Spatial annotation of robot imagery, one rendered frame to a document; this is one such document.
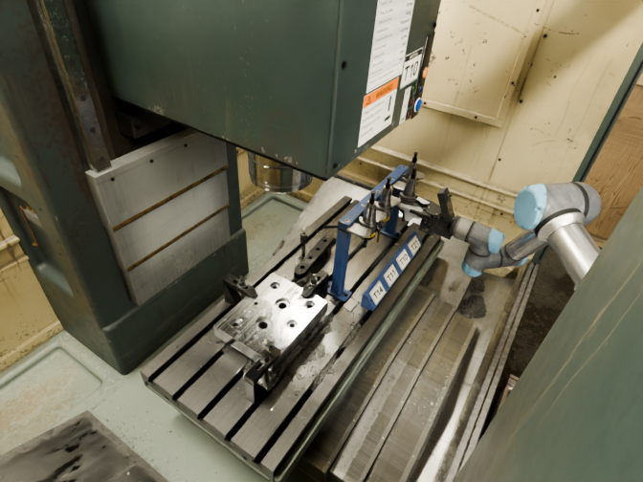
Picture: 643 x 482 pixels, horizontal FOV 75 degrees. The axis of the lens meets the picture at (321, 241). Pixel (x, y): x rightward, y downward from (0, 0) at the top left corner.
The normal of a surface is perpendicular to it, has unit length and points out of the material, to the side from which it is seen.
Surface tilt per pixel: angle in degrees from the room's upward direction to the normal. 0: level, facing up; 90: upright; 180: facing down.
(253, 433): 0
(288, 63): 90
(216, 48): 90
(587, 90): 90
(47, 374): 0
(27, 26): 90
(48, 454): 24
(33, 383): 0
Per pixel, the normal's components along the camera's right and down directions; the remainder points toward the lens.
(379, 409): -0.02, -0.70
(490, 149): -0.54, 0.51
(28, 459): 0.28, -0.91
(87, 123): 0.84, 0.38
